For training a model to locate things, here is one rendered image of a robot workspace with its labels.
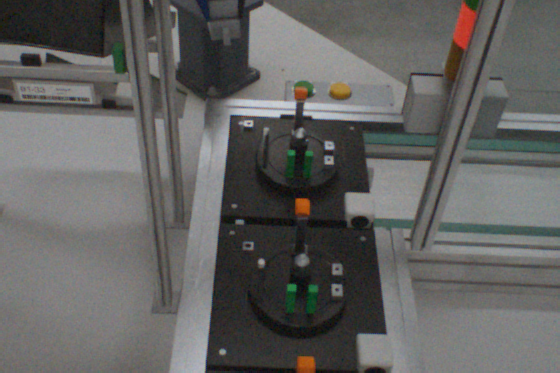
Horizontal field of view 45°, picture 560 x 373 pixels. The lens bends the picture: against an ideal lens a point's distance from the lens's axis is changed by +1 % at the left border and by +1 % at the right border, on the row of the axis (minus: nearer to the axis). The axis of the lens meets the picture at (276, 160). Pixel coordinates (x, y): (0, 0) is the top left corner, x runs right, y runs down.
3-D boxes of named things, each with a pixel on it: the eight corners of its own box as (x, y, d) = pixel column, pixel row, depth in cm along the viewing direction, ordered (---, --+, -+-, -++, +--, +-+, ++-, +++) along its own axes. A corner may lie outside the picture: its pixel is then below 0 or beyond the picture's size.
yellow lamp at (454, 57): (440, 61, 87) (449, 29, 84) (479, 63, 87) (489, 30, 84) (447, 85, 84) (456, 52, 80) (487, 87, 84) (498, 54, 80)
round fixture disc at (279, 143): (257, 135, 118) (257, 126, 117) (336, 139, 119) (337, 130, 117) (254, 193, 108) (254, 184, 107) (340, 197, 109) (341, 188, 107)
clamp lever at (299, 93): (291, 129, 116) (294, 86, 113) (303, 129, 116) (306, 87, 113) (292, 136, 113) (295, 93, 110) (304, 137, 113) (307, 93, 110)
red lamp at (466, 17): (449, 28, 84) (459, -7, 80) (490, 30, 84) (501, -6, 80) (456, 51, 80) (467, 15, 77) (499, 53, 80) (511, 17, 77)
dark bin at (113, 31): (93, 15, 104) (94, -35, 102) (175, 27, 103) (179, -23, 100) (-6, 41, 78) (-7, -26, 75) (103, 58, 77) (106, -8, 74)
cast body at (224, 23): (207, 23, 105) (203, -21, 101) (235, 21, 105) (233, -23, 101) (212, 47, 98) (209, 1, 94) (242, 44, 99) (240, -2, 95)
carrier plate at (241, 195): (230, 124, 123) (230, 115, 122) (360, 130, 124) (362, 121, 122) (220, 223, 106) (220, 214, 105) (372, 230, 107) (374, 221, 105)
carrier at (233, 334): (220, 231, 105) (219, 175, 96) (373, 237, 106) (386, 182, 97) (206, 374, 88) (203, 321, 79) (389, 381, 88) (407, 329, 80)
